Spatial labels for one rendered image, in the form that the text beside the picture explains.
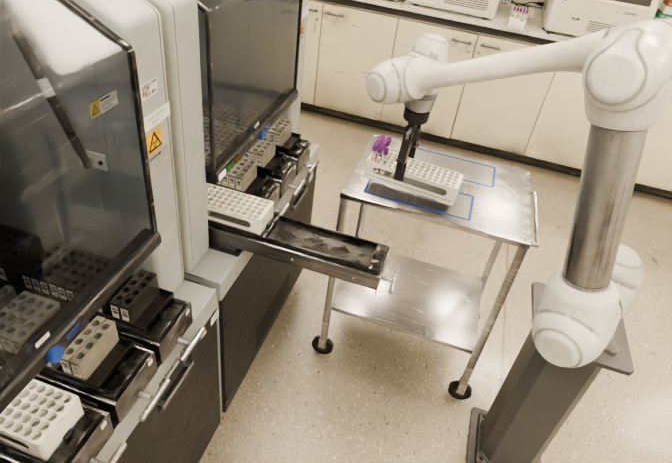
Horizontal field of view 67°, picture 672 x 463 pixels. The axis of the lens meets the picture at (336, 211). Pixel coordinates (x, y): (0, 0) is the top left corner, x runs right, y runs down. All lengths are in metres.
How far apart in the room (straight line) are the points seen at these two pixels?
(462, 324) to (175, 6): 1.51
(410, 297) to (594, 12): 2.10
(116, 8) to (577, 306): 1.10
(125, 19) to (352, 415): 1.57
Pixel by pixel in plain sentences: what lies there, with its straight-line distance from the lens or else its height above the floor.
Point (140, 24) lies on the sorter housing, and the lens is 1.02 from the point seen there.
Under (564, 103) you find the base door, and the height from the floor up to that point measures 0.51.
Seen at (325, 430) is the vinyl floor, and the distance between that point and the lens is 2.01.
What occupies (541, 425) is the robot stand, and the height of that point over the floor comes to 0.32.
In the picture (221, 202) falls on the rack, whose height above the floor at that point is 0.86.
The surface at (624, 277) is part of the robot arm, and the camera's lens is 1.44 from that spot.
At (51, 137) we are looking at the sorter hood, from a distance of 0.86.
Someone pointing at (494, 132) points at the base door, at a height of 0.20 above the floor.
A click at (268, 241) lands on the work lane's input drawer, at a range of 1.43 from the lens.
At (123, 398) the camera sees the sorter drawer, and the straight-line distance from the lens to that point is 1.16.
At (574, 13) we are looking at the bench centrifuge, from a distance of 3.47.
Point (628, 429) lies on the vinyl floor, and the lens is 2.45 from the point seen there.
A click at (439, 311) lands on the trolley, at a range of 2.08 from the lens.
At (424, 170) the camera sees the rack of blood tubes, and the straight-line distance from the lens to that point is 1.63.
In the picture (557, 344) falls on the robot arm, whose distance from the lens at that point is 1.28.
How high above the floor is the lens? 1.74
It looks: 37 degrees down
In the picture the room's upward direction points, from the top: 8 degrees clockwise
